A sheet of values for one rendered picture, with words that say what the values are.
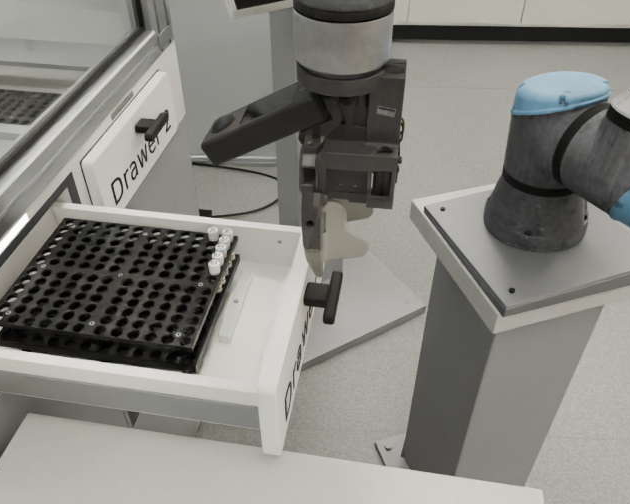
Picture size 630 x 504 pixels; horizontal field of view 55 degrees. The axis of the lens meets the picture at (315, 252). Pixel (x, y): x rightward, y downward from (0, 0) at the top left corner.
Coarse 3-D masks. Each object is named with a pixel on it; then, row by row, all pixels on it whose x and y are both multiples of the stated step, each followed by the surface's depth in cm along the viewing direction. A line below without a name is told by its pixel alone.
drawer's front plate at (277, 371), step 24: (288, 288) 62; (288, 312) 60; (312, 312) 73; (288, 336) 58; (264, 360) 56; (288, 360) 58; (264, 384) 53; (288, 384) 60; (264, 408) 55; (264, 432) 57
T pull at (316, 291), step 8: (336, 272) 67; (336, 280) 66; (312, 288) 65; (320, 288) 65; (328, 288) 65; (336, 288) 65; (304, 296) 64; (312, 296) 64; (320, 296) 64; (328, 296) 64; (336, 296) 64; (304, 304) 64; (312, 304) 64; (320, 304) 64; (328, 304) 63; (336, 304) 63; (328, 312) 62; (328, 320) 62
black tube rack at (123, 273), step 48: (48, 240) 73; (96, 240) 73; (144, 240) 73; (192, 240) 73; (48, 288) 66; (96, 288) 67; (144, 288) 66; (192, 288) 67; (0, 336) 65; (48, 336) 65; (96, 336) 61; (144, 336) 61
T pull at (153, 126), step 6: (162, 114) 94; (144, 120) 92; (150, 120) 92; (156, 120) 92; (162, 120) 93; (138, 126) 91; (144, 126) 91; (150, 126) 91; (156, 126) 91; (162, 126) 93; (138, 132) 92; (144, 132) 92; (150, 132) 90; (156, 132) 91; (144, 138) 90; (150, 138) 89
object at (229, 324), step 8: (248, 272) 76; (240, 280) 75; (248, 280) 75; (240, 288) 74; (248, 288) 75; (240, 296) 73; (232, 304) 72; (240, 304) 72; (232, 312) 71; (240, 312) 72; (224, 320) 70; (232, 320) 70; (224, 328) 69; (232, 328) 69; (224, 336) 68; (232, 336) 69
